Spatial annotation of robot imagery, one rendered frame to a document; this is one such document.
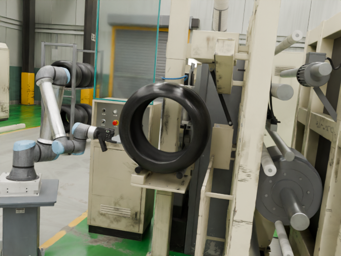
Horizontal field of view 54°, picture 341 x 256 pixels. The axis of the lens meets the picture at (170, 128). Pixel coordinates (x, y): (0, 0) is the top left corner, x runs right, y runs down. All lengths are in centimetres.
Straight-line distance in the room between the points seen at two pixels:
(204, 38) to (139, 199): 174
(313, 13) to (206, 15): 333
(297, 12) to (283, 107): 637
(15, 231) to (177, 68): 167
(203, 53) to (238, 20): 983
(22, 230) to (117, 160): 94
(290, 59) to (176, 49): 346
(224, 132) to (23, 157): 145
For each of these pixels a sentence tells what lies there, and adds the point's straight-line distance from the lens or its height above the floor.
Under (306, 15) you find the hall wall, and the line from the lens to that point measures 1175.
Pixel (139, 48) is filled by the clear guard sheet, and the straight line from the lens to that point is 295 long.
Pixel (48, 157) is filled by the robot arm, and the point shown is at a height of 84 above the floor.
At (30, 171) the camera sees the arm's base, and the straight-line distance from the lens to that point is 267.
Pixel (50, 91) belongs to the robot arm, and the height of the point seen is 136.
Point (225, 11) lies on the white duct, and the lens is 290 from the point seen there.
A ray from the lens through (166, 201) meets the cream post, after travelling 266.
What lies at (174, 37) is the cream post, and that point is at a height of 181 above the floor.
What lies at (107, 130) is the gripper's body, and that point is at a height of 113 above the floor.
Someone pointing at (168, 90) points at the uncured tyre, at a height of 144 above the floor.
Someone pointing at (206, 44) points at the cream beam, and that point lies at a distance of 184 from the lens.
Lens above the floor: 153
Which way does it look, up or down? 9 degrees down
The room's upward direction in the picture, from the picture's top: 5 degrees clockwise
